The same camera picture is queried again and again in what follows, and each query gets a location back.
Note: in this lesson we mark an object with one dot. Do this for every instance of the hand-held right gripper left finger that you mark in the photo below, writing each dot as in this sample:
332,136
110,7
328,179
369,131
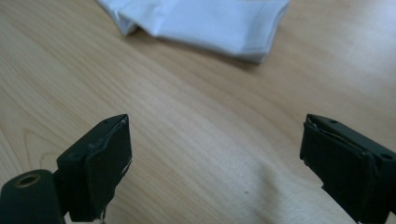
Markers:
99,161

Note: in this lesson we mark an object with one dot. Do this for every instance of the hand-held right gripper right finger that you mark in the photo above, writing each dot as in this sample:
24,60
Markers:
351,165

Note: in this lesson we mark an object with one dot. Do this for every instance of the white cloth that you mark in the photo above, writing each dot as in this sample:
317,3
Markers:
205,25

